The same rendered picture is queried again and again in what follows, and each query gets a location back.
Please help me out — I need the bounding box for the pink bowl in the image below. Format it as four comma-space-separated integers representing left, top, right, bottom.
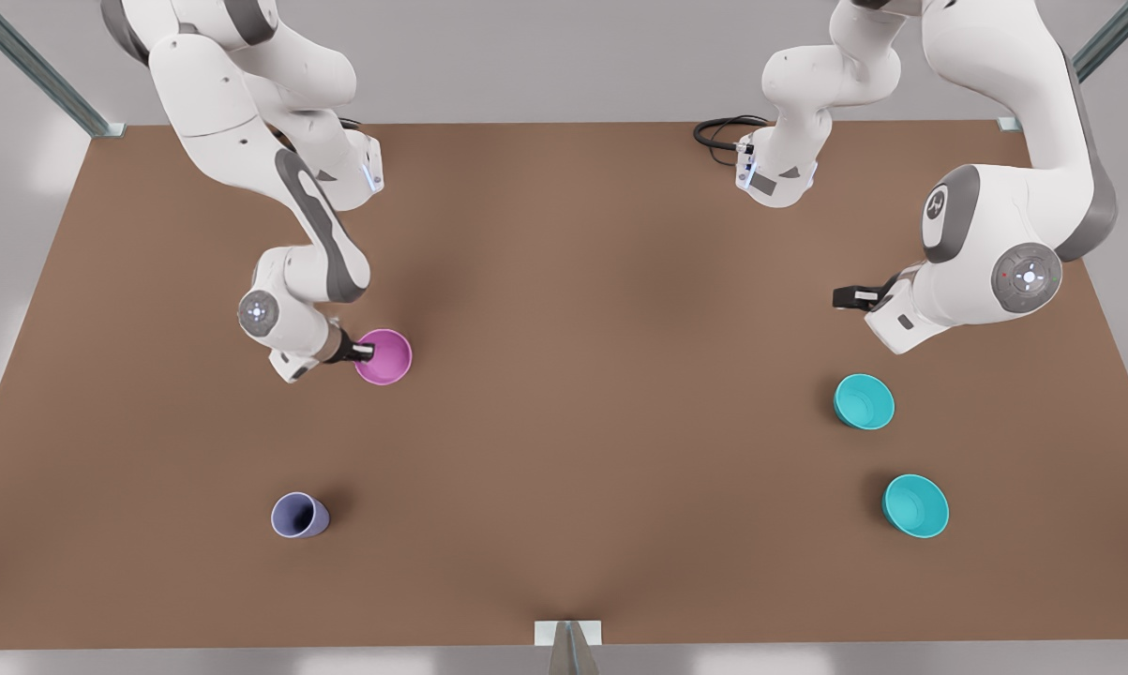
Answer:
353, 329, 414, 386

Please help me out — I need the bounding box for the teal bowl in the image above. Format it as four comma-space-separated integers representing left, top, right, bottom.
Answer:
881, 473, 951, 540
834, 373, 896, 431

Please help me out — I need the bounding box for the lavender blue cup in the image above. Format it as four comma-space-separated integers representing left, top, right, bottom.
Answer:
271, 492, 331, 539

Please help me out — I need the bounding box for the black cable loop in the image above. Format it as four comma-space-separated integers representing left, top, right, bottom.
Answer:
693, 115, 773, 168

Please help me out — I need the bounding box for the silver frame post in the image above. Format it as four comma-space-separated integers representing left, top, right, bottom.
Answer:
997, 0, 1128, 132
0, 0, 126, 140
534, 620, 603, 675

